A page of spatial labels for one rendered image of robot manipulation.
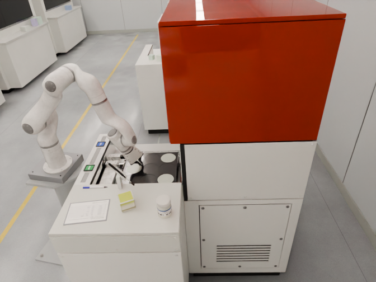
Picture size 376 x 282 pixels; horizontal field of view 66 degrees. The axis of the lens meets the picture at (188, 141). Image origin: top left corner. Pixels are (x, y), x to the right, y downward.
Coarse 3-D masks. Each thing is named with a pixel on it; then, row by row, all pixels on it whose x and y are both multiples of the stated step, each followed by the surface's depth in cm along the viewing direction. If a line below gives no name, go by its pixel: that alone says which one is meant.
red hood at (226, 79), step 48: (192, 0) 161; (240, 0) 153; (288, 0) 146; (192, 48) 120; (240, 48) 120; (288, 48) 120; (336, 48) 119; (192, 96) 133; (240, 96) 132; (288, 96) 132
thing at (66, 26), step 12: (36, 0) 643; (48, 0) 676; (60, 0) 738; (36, 12) 657; (48, 12) 675; (60, 12) 724; (72, 12) 756; (48, 24) 674; (60, 24) 688; (72, 24) 754; (60, 36) 693; (72, 36) 751; (84, 36) 834; (60, 48) 709
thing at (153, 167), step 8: (160, 152) 198; (168, 152) 198; (176, 152) 197; (144, 160) 191; (152, 160) 191; (160, 160) 190; (176, 160) 190; (144, 168) 184; (152, 168) 184; (160, 168) 183; (168, 168) 183; (176, 168) 182; (128, 176) 178; (136, 176) 178; (144, 176) 178; (152, 176) 177
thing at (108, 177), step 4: (116, 160) 196; (120, 160) 197; (108, 168) 189; (112, 168) 189; (104, 172) 186; (108, 172) 185; (112, 172) 185; (104, 176) 182; (108, 176) 182; (112, 176) 182; (104, 180) 179; (108, 180) 179; (112, 180) 179
